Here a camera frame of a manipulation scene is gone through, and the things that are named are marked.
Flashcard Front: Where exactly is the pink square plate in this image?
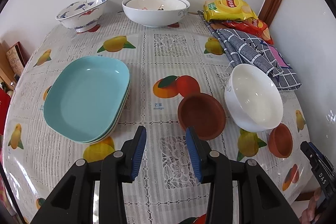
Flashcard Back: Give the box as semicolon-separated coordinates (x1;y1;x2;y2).
86;84;131;145

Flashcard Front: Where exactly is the grey checked cloth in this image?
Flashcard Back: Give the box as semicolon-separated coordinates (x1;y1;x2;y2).
198;10;302;92

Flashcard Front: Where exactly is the plain white bowl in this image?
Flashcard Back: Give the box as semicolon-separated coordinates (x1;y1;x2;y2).
224;64;283;132

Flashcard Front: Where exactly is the wooden side cabinet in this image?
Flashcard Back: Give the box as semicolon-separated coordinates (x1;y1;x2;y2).
1;41;20;90

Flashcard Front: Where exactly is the person's right hand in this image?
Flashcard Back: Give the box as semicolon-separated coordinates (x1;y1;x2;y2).
299;187;321;224

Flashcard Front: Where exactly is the brown clay small bowl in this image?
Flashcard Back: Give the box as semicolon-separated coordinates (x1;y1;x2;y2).
178;93;226;140

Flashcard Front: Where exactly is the yellow chips bag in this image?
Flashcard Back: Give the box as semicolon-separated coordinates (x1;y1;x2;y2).
203;0;258;22

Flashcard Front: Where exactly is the blue pattern footed bowl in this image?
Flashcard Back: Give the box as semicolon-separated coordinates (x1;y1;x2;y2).
55;0;108;33

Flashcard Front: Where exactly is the red chips bag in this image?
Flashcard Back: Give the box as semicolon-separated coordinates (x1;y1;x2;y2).
222;18;274;45

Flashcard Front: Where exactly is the patterned brown book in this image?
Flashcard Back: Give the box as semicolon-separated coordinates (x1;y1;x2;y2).
6;42;29;76

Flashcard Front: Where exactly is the green square plate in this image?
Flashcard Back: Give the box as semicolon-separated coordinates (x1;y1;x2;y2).
89;77;132;144

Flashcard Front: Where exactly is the large white outer bowl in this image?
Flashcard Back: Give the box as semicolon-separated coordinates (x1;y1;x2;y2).
122;0;190;27

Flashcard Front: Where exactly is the teal square plate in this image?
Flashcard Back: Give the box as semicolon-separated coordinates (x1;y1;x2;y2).
43;56;130;143

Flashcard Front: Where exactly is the fruit print tablecloth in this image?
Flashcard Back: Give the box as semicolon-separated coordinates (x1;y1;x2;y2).
2;9;312;224

